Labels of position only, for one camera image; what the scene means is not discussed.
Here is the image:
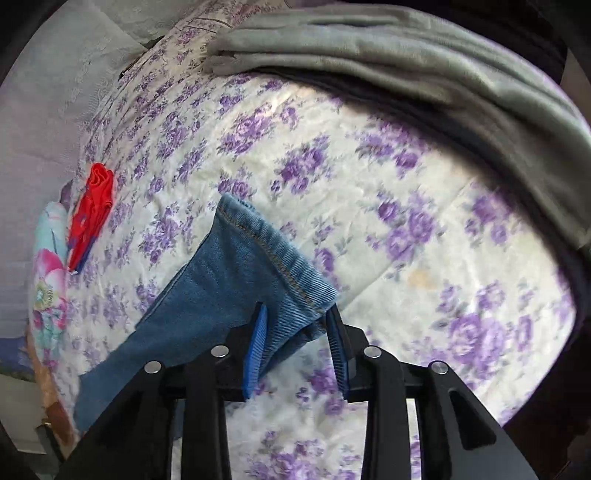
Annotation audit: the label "teal floral pillow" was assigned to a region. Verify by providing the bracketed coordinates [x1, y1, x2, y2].
[28, 202, 70, 365]

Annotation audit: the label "red and blue garment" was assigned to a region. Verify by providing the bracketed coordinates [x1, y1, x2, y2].
[67, 162, 115, 274]

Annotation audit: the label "grey blanket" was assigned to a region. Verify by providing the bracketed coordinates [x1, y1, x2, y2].
[203, 4, 591, 252]

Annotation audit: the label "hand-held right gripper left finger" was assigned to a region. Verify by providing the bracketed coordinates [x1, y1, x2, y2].
[54, 302, 269, 480]

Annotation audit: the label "blue denim pants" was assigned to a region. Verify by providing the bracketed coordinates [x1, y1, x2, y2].
[73, 193, 343, 435]

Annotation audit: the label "purple floral bed sheet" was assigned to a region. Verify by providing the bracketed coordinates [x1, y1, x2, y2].
[28, 21, 583, 480]

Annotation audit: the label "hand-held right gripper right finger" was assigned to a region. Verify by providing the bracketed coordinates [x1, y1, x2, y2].
[325, 306, 540, 480]

